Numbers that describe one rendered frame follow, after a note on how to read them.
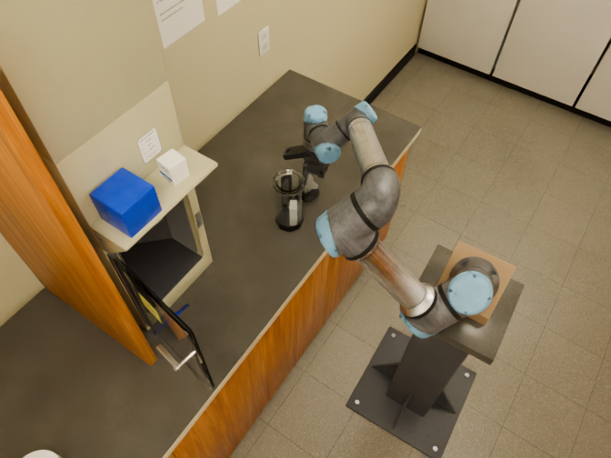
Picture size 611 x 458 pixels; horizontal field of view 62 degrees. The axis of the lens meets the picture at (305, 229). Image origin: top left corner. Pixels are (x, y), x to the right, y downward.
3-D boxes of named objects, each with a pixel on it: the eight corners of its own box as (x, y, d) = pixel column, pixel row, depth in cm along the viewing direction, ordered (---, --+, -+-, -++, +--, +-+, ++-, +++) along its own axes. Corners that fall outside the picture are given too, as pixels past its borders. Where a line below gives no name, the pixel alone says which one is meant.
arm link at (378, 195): (397, 184, 117) (357, 90, 154) (359, 211, 121) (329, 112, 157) (423, 213, 123) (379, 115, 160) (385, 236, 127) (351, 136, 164)
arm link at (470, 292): (502, 293, 149) (501, 303, 136) (462, 314, 154) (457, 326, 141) (478, 258, 151) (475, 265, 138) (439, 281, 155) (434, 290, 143)
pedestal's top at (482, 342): (520, 290, 177) (525, 284, 174) (489, 365, 161) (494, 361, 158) (435, 250, 187) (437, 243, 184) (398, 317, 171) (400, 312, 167)
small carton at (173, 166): (161, 175, 125) (155, 159, 120) (176, 164, 127) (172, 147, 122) (174, 186, 123) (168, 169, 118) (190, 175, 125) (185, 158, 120)
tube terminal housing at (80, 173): (93, 292, 170) (-25, 116, 107) (160, 228, 186) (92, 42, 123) (147, 331, 162) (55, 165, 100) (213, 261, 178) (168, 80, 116)
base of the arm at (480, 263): (506, 266, 157) (506, 271, 148) (489, 310, 160) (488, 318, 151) (458, 249, 162) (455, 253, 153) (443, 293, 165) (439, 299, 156)
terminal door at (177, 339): (151, 323, 158) (114, 254, 126) (215, 392, 146) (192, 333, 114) (148, 325, 158) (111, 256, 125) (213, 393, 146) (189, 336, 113)
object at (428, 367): (475, 373, 252) (549, 283, 179) (438, 462, 228) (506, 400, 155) (389, 327, 266) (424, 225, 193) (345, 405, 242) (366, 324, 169)
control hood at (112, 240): (102, 250, 124) (88, 226, 116) (190, 169, 140) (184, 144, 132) (135, 273, 120) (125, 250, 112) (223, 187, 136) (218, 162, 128)
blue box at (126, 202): (100, 219, 117) (87, 194, 110) (132, 192, 122) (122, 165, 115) (132, 239, 114) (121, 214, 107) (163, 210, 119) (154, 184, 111)
